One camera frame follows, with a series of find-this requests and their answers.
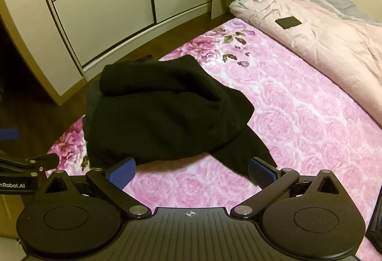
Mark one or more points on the pink floral blanket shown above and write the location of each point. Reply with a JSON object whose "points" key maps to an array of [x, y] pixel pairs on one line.
{"points": [[298, 117]]}

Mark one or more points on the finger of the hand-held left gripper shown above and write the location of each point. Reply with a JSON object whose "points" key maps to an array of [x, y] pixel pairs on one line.
{"points": [[9, 133], [29, 161]]}

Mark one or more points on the black sweater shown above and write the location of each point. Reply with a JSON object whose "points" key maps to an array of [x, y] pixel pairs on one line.
{"points": [[167, 117]]}

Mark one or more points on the black phone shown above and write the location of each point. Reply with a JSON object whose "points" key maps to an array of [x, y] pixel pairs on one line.
{"points": [[288, 23]]}

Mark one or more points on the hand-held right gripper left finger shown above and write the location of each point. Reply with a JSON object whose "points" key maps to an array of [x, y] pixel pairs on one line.
{"points": [[121, 173]]}

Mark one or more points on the pale pink duvet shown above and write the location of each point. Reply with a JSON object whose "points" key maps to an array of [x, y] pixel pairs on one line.
{"points": [[334, 40]]}

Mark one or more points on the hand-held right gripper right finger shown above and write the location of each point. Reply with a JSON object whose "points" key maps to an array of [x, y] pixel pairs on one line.
{"points": [[259, 173]]}

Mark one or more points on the white sliding-door wardrobe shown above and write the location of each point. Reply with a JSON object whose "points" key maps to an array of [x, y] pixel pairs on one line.
{"points": [[98, 10]]}

